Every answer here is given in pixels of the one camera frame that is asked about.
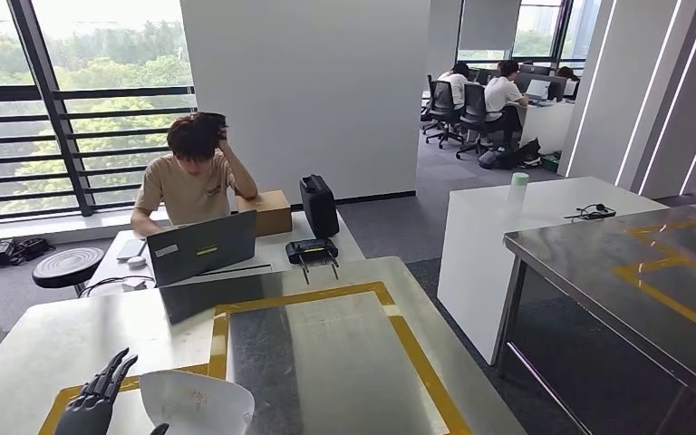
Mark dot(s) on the yellow tape frame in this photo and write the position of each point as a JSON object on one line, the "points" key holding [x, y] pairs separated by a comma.
{"points": [[684, 307]]}

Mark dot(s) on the grey laptop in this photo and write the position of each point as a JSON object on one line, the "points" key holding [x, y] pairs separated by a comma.
{"points": [[204, 246]]}

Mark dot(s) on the black headset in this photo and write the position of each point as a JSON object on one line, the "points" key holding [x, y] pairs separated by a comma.
{"points": [[591, 212]]}

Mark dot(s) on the cardboard box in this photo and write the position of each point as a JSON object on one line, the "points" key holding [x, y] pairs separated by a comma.
{"points": [[267, 213]]}

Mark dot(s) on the white and green cup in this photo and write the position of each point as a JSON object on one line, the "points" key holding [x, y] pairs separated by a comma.
{"points": [[518, 189]]}

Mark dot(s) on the person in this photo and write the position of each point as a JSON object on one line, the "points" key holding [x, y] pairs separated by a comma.
{"points": [[192, 186], [501, 96], [567, 73], [456, 84]]}

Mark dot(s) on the green plastic crate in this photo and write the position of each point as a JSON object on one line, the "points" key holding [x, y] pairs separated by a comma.
{"points": [[551, 162]]}

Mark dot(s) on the black gear bags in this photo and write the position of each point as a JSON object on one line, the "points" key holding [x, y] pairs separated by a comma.
{"points": [[6, 252]]}

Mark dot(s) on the white table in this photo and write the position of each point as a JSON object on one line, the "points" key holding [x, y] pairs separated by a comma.
{"points": [[279, 246], [492, 252]]}

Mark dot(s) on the white phone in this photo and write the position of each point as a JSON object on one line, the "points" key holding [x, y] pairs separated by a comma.
{"points": [[130, 249]]}

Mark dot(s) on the white curved plastic part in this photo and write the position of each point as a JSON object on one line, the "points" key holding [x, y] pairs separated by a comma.
{"points": [[198, 402]]}

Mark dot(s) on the steel workbench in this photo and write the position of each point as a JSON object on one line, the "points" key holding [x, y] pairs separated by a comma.
{"points": [[336, 360]]}

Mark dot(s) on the black window railing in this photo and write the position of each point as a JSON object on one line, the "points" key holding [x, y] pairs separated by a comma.
{"points": [[55, 120]]}

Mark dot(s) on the steel table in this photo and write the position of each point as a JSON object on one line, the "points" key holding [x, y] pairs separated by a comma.
{"points": [[624, 270]]}

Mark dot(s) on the black backpack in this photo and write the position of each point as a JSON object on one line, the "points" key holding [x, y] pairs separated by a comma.
{"points": [[510, 156]]}

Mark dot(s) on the computer monitor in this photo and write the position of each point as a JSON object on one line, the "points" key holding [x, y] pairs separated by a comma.
{"points": [[540, 87]]}

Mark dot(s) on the black office chair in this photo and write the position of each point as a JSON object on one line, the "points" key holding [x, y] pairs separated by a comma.
{"points": [[477, 117], [441, 111]]}

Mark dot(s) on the black round stool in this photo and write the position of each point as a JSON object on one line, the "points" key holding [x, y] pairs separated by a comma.
{"points": [[69, 267]]}

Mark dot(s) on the black hard case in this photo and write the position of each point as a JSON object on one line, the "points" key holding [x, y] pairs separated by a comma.
{"points": [[319, 207]]}

